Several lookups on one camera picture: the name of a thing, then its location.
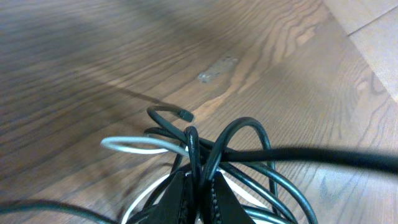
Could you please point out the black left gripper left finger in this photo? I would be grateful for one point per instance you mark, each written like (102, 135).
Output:
(177, 206)

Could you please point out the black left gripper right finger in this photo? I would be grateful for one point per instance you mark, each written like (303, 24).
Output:
(220, 206)

